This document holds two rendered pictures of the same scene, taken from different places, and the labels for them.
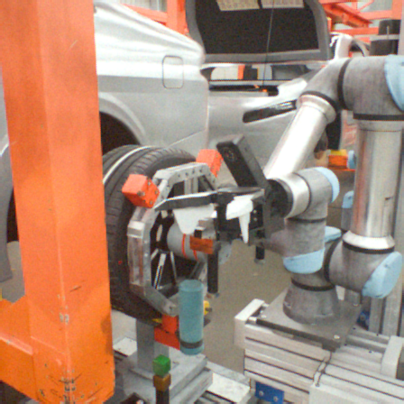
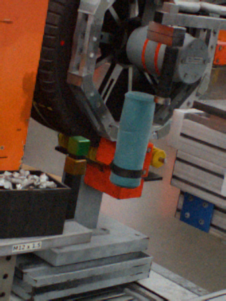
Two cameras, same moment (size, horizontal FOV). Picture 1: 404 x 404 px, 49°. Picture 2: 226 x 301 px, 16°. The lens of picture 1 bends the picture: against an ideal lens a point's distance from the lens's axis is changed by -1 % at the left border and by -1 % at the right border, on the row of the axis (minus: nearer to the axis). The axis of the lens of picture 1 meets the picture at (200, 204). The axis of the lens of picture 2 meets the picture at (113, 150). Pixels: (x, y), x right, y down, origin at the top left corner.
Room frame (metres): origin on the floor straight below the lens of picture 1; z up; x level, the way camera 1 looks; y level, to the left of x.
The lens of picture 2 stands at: (-0.82, -0.31, 1.12)
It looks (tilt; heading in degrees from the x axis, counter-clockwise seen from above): 14 degrees down; 10
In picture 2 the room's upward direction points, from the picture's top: 11 degrees clockwise
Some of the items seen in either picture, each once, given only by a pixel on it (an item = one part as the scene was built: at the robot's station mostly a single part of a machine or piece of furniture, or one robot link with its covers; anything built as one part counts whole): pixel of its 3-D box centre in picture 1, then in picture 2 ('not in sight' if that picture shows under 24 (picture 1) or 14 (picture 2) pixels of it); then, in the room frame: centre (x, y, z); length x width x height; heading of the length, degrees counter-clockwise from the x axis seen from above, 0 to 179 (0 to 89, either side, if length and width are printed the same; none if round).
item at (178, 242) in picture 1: (199, 242); (167, 53); (1.53, 0.00, 0.85); 0.21 x 0.14 x 0.14; 56
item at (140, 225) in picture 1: (183, 238); (148, 48); (1.57, 0.06, 0.85); 0.54 x 0.07 x 0.54; 146
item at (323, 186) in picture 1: (307, 191); not in sight; (0.79, -0.20, 1.21); 0.11 x 0.08 x 0.09; 134
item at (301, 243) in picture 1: (296, 239); not in sight; (0.80, -0.18, 1.12); 0.11 x 0.08 x 0.11; 44
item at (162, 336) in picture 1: (177, 322); (117, 163); (1.59, 0.10, 0.48); 0.16 x 0.12 x 0.17; 56
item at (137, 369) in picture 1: (152, 347); (79, 199); (1.66, 0.21, 0.32); 0.40 x 0.30 x 0.28; 146
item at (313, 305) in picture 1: (312, 293); not in sight; (1.07, -0.30, 0.87); 0.15 x 0.15 x 0.10
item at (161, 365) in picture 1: (161, 364); (78, 146); (1.08, 0.11, 0.64); 0.04 x 0.04 x 0.04; 56
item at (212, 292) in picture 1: (213, 273); (167, 73); (1.30, -0.04, 0.83); 0.04 x 0.04 x 0.16
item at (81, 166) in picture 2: (161, 380); (74, 165); (1.08, 0.11, 0.59); 0.04 x 0.04 x 0.04; 56
